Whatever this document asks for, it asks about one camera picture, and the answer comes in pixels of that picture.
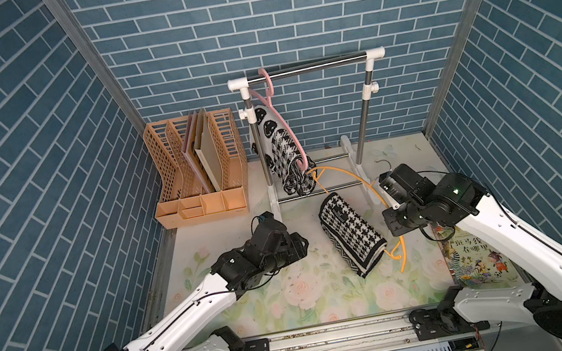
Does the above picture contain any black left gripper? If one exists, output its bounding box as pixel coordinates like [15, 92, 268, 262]
[254, 229, 314, 274]

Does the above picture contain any black white houndstooth scarf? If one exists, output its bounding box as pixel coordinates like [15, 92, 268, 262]
[318, 193, 387, 278]

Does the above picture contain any yellow wooden hanger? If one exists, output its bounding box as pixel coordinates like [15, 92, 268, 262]
[305, 153, 412, 287]

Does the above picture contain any black white smiley scarf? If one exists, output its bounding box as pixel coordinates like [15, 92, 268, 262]
[255, 104, 317, 196]

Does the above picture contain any pink plastic hanger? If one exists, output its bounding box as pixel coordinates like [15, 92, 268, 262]
[248, 67, 309, 173]

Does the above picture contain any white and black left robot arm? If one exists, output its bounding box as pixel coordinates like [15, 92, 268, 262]
[102, 212, 309, 351]

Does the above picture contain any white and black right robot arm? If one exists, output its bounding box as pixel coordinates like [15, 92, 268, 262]
[378, 164, 562, 340]

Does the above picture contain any floral table mat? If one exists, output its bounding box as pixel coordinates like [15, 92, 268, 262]
[160, 134, 456, 345]

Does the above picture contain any colourful floral booklet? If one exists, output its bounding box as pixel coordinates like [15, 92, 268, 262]
[430, 224, 525, 289]

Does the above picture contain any beige folder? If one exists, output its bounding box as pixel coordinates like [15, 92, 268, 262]
[194, 109, 223, 191]

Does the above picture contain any purple folder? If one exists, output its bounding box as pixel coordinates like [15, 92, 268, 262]
[182, 112, 213, 194]

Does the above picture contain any white and steel clothes rack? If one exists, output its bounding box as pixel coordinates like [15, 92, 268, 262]
[224, 46, 388, 214]

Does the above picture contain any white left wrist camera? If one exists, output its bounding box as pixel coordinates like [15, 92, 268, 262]
[258, 211, 275, 225]

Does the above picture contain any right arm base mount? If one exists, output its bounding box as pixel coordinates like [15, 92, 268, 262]
[408, 301, 490, 341]

